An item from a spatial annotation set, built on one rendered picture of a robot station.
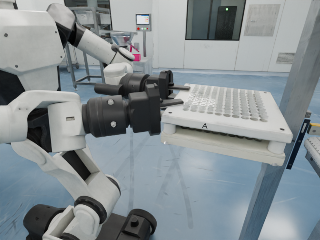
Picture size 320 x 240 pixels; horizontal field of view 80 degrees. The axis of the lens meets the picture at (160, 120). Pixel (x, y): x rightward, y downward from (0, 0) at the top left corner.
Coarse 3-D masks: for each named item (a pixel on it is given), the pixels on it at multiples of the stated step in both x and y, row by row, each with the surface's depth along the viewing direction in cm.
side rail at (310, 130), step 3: (309, 126) 60; (312, 126) 59; (315, 126) 59; (309, 129) 60; (312, 129) 59; (315, 129) 59; (318, 129) 59; (309, 132) 60; (312, 132) 60; (315, 132) 59; (318, 132) 59; (318, 135) 60
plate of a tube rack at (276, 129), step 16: (176, 96) 50; (224, 96) 50; (176, 112) 41; (192, 112) 41; (240, 112) 41; (272, 112) 41; (208, 128) 38; (224, 128) 37; (240, 128) 36; (256, 128) 35; (272, 128) 35; (288, 128) 35
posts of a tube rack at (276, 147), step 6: (168, 126) 41; (174, 126) 41; (168, 132) 42; (174, 132) 42; (270, 144) 36; (276, 144) 35; (282, 144) 35; (270, 150) 36; (276, 150) 36; (282, 150) 36
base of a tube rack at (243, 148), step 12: (180, 132) 43; (192, 132) 43; (204, 132) 43; (180, 144) 42; (192, 144) 41; (204, 144) 40; (216, 144) 39; (228, 144) 39; (240, 144) 39; (252, 144) 39; (264, 144) 39; (240, 156) 38; (252, 156) 37; (264, 156) 37; (276, 156) 36
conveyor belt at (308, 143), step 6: (312, 138) 59; (318, 138) 59; (306, 144) 60; (312, 144) 58; (318, 144) 56; (312, 150) 56; (318, 150) 55; (312, 156) 56; (318, 156) 53; (318, 162) 53
